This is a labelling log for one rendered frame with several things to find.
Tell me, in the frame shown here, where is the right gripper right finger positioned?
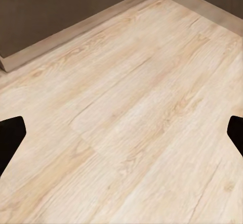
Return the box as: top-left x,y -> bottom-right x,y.
227,116 -> 243,156

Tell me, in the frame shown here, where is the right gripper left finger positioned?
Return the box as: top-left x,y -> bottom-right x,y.
0,116 -> 26,176

